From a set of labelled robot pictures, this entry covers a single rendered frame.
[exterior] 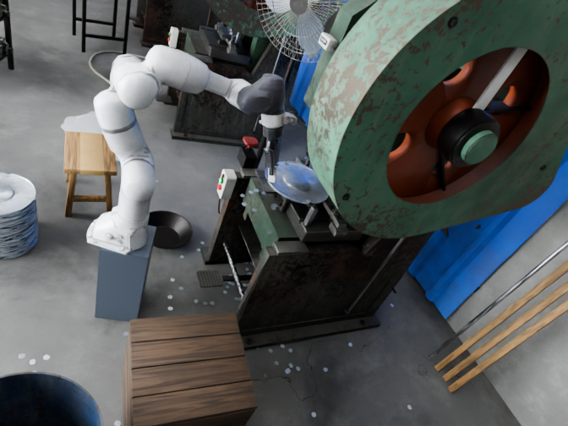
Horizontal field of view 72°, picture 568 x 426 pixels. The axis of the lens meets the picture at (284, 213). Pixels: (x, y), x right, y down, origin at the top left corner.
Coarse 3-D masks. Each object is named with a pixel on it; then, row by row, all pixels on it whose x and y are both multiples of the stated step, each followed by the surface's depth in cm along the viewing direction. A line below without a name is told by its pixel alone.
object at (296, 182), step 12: (276, 168) 168; (288, 168) 171; (300, 168) 175; (276, 180) 161; (288, 180) 163; (300, 180) 166; (312, 180) 171; (288, 192) 158; (300, 192) 161; (312, 192) 164; (324, 192) 167
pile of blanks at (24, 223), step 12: (0, 216) 163; (12, 216) 168; (24, 216) 173; (36, 216) 185; (0, 228) 168; (12, 228) 172; (24, 228) 176; (36, 228) 187; (0, 240) 172; (12, 240) 175; (24, 240) 180; (36, 240) 193; (0, 252) 176; (12, 252) 179; (24, 252) 186
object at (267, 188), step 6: (258, 174) 160; (264, 174) 162; (264, 180) 159; (264, 186) 155; (270, 186) 157; (270, 192) 155; (276, 192) 156; (276, 198) 171; (282, 198) 166; (276, 204) 171; (282, 204) 166; (288, 204) 167; (282, 210) 168
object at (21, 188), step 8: (0, 176) 179; (16, 176) 182; (0, 184) 175; (8, 184) 177; (16, 184) 179; (24, 184) 180; (32, 184) 181; (0, 192) 172; (8, 192) 173; (16, 192) 175; (24, 192) 177; (32, 192) 178; (0, 200) 168; (8, 200) 171; (16, 200) 172; (24, 200) 173; (32, 200) 174; (0, 208) 166; (8, 208) 168; (16, 208) 169; (24, 208) 170
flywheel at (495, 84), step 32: (480, 64) 102; (512, 64) 99; (544, 64) 109; (448, 96) 106; (480, 96) 104; (512, 96) 117; (544, 96) 115; (416, 128) 110; (448, 128) 105; (480, 128) 102; (512, 128) 126; (416, 160) 120; (448, 160) 109; (480, 160) 108; (416, 192) 132; (448, 192) 135
